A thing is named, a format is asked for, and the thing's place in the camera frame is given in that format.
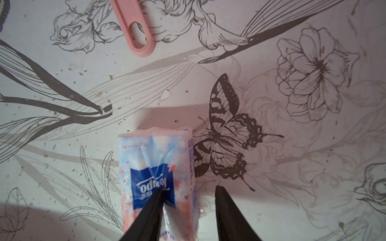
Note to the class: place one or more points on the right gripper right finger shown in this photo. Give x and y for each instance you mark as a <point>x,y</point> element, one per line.
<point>231,224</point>

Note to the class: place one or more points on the pink blue floral tissue pack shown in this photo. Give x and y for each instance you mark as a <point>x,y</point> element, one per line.
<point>160,158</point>

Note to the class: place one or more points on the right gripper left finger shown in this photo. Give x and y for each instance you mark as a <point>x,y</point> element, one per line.
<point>147,225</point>

